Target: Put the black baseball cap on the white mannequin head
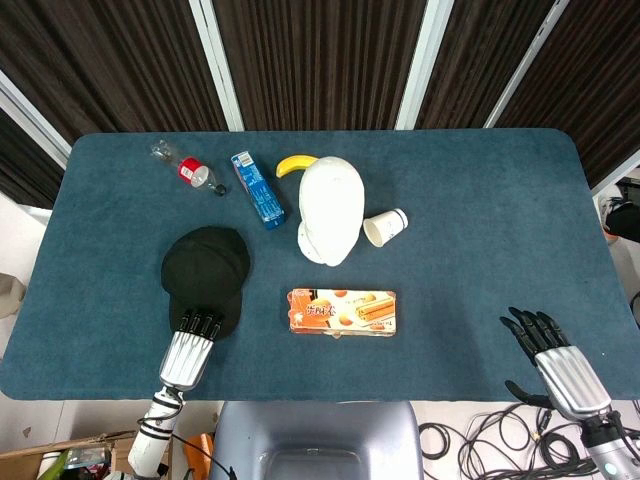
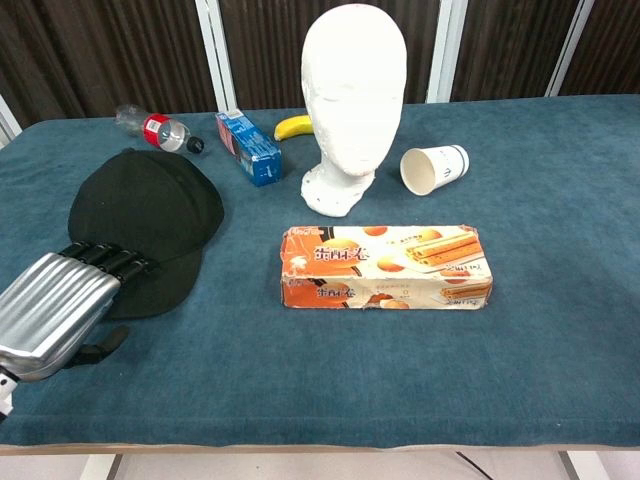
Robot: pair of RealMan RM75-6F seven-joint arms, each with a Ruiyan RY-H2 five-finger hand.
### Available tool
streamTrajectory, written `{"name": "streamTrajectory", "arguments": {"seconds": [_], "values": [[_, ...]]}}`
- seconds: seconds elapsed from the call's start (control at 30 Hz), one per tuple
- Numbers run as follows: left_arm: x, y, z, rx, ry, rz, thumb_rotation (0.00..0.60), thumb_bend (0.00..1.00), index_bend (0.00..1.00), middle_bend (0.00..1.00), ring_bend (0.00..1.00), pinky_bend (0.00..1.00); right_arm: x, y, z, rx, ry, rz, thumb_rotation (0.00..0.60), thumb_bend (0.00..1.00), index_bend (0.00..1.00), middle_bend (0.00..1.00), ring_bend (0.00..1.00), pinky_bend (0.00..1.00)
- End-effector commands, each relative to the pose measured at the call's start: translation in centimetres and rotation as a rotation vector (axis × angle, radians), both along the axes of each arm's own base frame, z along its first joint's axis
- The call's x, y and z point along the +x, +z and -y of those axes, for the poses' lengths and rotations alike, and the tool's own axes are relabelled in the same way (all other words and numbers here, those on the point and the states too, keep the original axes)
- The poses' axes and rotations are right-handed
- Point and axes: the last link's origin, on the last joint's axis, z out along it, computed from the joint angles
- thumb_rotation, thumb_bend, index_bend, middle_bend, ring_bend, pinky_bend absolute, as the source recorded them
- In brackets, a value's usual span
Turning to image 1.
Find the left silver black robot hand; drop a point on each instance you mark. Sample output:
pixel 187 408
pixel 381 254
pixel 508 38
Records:
pixel 184 357

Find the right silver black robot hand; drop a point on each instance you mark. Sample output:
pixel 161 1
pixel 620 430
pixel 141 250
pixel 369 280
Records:
pixel 570 372

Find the black baseball cap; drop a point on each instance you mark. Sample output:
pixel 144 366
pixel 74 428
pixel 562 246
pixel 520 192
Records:
pixel 207 265

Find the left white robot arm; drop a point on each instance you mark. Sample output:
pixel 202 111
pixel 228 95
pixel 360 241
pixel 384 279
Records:
pixel 152 435

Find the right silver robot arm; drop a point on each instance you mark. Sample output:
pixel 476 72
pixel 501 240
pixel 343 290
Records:
pixel 610 450

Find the white foam mannequin head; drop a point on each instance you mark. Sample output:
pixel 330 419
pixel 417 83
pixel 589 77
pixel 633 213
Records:
pixel 330 210

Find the orange plastic bag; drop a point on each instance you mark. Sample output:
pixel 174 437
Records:
pixel 197 452

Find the grey robot torso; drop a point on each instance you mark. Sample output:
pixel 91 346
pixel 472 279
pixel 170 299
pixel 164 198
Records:
pixel 315 430

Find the orange wafer roll box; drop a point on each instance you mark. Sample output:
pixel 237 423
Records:
pixel 345 312

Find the blue felt table mat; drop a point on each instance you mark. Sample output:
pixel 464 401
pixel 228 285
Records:
pixel 475 225

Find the blue snack box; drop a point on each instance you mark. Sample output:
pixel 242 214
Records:
pixel 257 190

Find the beige cloth bundle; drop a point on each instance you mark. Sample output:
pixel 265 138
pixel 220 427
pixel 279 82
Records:
pixel 10 295

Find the clear plastic bottle red label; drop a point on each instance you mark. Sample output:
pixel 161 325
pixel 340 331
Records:
pixel 192 171

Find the yellow banana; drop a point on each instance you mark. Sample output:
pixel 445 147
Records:
pixel 290 163

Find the white paper cup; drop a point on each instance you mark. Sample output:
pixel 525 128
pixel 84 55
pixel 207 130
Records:
pixel 385 225

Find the dark brown curtain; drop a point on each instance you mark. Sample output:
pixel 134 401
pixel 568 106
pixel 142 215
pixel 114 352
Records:
pixel 480 55
pixel 25 170
pixel 320 60
pixel 600 85
pixel 100 60

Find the white window frame bar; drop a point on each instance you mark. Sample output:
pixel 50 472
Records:
pixel 425 60
pixel 216 65
pixel 530 60
pixel 30 120

